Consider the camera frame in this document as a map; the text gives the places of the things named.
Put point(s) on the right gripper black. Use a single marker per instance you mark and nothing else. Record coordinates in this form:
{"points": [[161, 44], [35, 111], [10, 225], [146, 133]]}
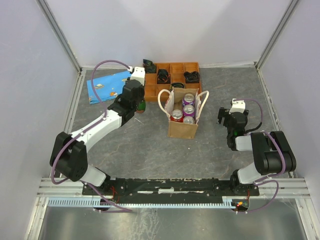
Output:
{"points": [[221, 114]]}

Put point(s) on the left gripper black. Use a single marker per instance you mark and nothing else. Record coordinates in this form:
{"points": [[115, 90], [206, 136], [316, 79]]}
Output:
{"points": [[142, 91]]}

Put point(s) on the green glass bottle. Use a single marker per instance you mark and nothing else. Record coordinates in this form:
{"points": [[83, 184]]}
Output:
{"points": [[141, 107]]}

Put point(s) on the purple fanta can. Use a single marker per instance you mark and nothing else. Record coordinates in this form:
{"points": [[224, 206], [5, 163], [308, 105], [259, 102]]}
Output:
{"points": [[188, 111], [188, 99]]}

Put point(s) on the red cola can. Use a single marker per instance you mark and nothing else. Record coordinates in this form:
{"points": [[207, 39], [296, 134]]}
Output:
{"points": [[177, 116], [188, 120]]}

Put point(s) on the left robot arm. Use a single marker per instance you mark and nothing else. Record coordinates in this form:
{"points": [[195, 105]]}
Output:
{"points": [[70, 151]]}

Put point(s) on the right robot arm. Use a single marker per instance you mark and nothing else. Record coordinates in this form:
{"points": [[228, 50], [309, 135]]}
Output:
{"points": [[272, 154]]}

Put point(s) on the canvas burlap tote bag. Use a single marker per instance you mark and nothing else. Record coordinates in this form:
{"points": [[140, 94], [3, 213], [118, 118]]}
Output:
{"points": [[180, 129]]}

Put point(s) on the blue printed cloth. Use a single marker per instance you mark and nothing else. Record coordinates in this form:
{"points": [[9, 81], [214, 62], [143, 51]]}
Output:
{"points": [[106, 87]]}

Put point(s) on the rolled tie dark green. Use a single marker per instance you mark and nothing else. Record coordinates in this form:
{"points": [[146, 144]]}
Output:
{"points": [[149, 66]]}

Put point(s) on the rolled tie black right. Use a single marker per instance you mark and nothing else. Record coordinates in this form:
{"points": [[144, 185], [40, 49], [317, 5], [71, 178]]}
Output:
{"points": [[192, 77]]}

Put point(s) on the rolled tie black orange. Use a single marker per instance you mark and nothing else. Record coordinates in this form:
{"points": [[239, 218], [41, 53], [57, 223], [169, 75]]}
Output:
{"points": [[163, 76]]}

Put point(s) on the orange wooden divider tray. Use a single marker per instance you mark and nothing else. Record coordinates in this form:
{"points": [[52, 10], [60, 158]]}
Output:
{"points": [[176, 72]]}

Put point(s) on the rolled tie blue yellow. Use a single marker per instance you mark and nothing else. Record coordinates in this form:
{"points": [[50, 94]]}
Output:
{"points": [[177, 85]]}

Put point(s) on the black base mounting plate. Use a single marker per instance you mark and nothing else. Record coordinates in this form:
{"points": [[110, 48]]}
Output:
{"points": [[169, 191]]}

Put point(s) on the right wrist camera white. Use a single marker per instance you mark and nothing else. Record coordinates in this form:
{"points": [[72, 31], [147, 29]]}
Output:
{"points": [[237, 106]]}

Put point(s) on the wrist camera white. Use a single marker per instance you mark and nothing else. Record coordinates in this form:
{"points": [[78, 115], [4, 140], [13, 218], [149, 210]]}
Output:
{"points": [[138, 74], [237, 106]]}

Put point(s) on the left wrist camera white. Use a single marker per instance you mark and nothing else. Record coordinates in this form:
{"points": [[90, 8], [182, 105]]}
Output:
{"points": [[138, 74]]}

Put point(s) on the aluminium frame rail front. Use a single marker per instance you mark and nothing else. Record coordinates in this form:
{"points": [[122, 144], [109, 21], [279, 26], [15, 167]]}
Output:
{"points": [[289, 188]]}

